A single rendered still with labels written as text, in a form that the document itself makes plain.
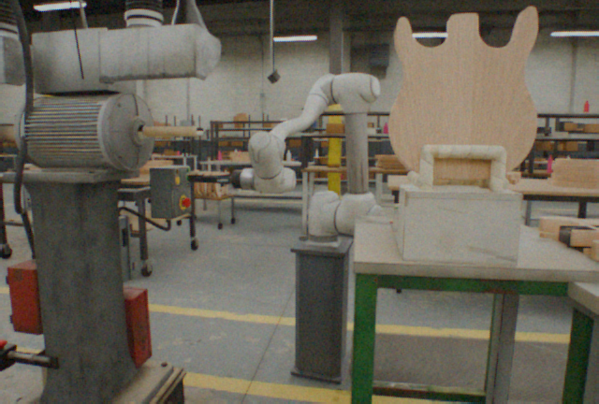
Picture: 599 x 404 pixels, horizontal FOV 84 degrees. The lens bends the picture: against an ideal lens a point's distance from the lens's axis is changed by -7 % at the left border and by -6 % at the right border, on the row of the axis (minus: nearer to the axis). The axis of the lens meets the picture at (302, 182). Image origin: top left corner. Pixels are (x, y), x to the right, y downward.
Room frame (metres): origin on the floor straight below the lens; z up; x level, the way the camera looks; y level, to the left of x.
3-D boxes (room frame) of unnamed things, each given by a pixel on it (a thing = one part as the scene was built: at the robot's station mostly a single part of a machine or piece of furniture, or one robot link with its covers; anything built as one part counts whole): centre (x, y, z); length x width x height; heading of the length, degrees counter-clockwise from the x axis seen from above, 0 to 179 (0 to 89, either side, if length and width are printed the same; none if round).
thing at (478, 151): (0.83, -0.38, 1.20); 0.20 x 0.03 x 0.03; 80
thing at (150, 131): (1.12, 0.42, 1.25); 0.18 x 0.03 x 0.03; 81
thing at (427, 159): (0.84, -0.30, 1.15); 0.03 x 0.03 x 0.09
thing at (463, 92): (0.87, -0.39, 1.33); 0.35 x 0.04 x 0.40; 80
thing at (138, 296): (1.34, 0.77, 0.49); 0.25 x 0.12 x 0.37; 81
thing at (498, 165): (0.81, -0.46, 1.15); 0.03 x 0.03 x 0.09
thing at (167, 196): (1.39, 0.61, 0.99); 0.24 x 0.21 x 0.26; 81
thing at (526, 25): (0.84, -0.52, 1.49); 0.07 x 0.04 x 0.10; 80
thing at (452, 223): (0.87, -0.39, 1.02); 0.27 x 0.15 x 0.17; 81
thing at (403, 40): (0.89, -0.26, 1.48); 0.07 x 0.04 x 0.09; 80
